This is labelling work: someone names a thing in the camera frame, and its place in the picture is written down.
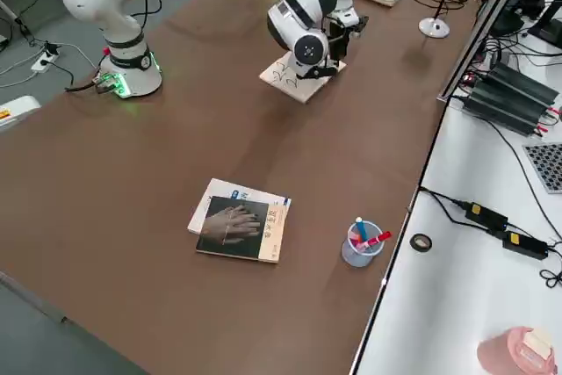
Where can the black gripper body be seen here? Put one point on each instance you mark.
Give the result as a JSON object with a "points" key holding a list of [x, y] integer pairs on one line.
{"points": [[339, 41], [315, 73]]}

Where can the cream paper notebook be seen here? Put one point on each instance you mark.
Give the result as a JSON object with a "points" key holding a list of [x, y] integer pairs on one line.
{"points": [[307, 91]]}

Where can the red marker pen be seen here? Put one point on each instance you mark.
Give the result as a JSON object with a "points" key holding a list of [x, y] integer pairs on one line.
{"points": [[377, 240]]}

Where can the white blue paperback book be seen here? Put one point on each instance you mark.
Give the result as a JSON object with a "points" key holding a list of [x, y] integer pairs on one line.
{"points": [[215, 188]]}

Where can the blue pen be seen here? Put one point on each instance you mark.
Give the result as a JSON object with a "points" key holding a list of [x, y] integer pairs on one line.
{"points": [[362, 230]]}

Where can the black finned power supply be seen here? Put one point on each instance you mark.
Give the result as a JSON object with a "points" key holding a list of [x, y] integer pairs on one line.
{"points": [[500, 109], [522, 83]]}

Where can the book with hands photo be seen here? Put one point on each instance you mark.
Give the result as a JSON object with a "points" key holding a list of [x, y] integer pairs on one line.
{"points": [[237, 230]]}

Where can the blue mesh pen cup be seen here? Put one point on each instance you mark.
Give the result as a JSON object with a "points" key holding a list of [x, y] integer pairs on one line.
{"points": [[355, 256]]}

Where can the black tape roll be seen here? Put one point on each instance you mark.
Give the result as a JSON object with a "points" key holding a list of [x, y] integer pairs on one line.
{"points": [[412, 242]]}

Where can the black computer monitor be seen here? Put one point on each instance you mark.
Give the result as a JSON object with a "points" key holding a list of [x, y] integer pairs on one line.
{"points": [[549, 28]]}

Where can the black power adapter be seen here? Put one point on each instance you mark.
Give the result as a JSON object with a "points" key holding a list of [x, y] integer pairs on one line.
{"points": [[485, 216], [524, 245]]}

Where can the dotted calibration board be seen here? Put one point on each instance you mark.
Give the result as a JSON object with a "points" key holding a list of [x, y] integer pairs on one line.
{"points": [[546, 168]]}

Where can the white power strip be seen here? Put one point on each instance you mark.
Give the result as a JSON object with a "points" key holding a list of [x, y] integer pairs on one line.
{"points": [[44, 63]]}

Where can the white box yellow label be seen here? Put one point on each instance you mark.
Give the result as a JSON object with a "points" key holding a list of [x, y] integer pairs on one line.
{"points": [[17, 111]]}

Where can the pink container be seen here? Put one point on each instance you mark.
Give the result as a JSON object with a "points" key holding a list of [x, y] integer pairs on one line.
{"points": [[496, 353]]}

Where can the aluminium frame post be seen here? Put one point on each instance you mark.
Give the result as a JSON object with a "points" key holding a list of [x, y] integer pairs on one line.
{"points": [[479, 32]]}

